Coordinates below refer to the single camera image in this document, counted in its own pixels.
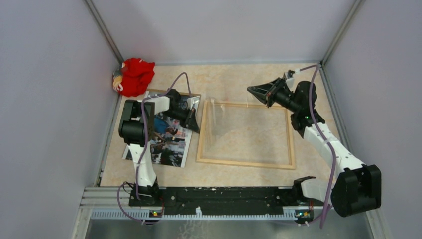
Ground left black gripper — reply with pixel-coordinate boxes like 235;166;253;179
161;107;200;133

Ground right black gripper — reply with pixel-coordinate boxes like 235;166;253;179
246;78;300;114

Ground wooden picture frame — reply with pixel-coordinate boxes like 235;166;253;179
196;100;297;171

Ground printed photo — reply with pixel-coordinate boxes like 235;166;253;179
118;90;199;168

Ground transparent plastic sheet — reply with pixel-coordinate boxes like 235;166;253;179
202;89;292;166

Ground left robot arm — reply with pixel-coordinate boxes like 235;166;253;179
118;89;201;206

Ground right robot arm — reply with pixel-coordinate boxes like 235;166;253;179
247;78;382;217

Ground red crumpled cloth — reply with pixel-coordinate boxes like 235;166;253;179
112;58;155;97

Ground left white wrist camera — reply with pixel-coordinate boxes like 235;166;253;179
186;96;201;110

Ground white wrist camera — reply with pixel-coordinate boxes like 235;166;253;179
186;96;201;110
284;70;296;89

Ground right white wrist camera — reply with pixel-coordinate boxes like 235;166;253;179
284;70;296;89

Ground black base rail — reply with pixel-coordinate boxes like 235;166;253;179
128;186;326;216

